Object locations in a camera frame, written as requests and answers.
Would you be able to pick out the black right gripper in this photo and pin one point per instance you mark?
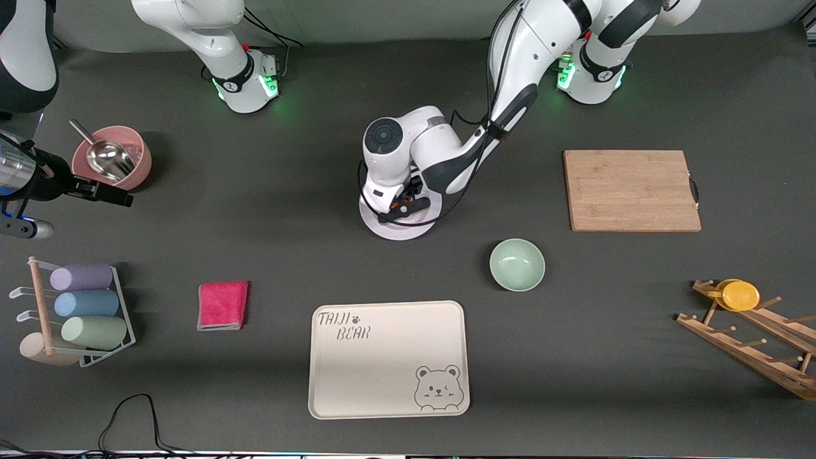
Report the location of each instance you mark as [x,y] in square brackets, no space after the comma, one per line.
[56,179]

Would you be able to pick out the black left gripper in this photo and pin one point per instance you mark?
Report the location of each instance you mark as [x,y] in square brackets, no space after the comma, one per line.
[415,187]

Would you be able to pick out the white round plate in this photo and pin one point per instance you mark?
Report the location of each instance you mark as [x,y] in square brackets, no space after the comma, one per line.
[401,232]

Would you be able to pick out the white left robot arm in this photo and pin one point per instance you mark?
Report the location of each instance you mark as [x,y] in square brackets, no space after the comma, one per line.
[529,51]

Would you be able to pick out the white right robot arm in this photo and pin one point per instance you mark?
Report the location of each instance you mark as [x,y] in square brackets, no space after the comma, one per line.
[191,25]

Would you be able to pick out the metal scoop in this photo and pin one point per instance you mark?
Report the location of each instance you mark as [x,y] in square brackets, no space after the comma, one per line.
[108,159]

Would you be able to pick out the pink bowl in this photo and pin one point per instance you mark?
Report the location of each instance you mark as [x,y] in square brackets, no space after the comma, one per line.
[145,159]

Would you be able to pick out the purple cup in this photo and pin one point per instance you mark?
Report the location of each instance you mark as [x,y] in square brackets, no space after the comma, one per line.
[83,277]

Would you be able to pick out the blue cup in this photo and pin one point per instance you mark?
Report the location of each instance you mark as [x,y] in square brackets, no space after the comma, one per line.
[86,303]

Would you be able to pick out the light green bowl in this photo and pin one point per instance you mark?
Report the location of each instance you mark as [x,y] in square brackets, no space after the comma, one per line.
[517,265]

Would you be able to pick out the green cup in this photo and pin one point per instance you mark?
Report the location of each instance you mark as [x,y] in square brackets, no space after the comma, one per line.
[95,332]

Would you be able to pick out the pink folded cloth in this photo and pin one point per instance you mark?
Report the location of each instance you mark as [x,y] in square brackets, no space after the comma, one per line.
[223,306]

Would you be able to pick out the beige cup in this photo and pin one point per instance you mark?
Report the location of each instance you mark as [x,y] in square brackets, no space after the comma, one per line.
[35,350]

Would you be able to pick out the beige bear print tray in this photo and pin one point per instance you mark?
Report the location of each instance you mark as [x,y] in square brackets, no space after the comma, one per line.
[382,376]

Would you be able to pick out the wooden cutting board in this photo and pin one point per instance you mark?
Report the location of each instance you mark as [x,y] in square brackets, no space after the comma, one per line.
[612,197]

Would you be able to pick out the yellow cup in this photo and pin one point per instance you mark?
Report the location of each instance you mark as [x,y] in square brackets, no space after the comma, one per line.
[741,296]

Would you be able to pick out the wooden peg drying rack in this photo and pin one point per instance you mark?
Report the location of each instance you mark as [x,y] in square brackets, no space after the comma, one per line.
[752,354]

